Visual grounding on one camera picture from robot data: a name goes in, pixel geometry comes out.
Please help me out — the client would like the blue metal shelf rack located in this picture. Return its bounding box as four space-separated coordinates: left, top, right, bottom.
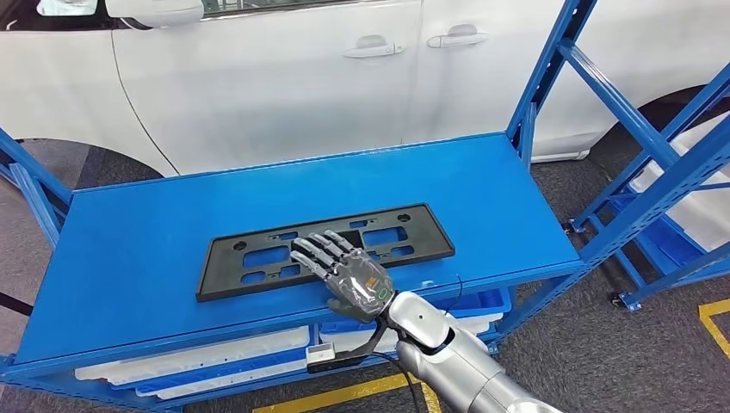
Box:
0 0 730 413
564 68 730 311

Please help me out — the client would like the large white plastic bin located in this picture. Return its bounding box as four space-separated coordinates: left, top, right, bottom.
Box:
627 111 730 252

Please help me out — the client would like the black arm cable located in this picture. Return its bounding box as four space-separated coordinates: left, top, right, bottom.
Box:
370 350 424 413

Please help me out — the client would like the black plastic licence plate frame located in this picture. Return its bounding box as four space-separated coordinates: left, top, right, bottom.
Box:
195 203 456 303

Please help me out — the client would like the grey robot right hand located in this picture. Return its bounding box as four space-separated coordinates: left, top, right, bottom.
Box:
289 229 398 325

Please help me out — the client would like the white car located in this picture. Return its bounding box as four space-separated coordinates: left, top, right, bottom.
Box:
0 0 730 178

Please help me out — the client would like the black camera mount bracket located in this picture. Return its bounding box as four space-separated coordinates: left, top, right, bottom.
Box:
306 317 390 376

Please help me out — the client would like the blue plastic bin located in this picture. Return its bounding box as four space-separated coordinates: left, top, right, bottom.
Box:
319 287 511 337
108 348 312 394

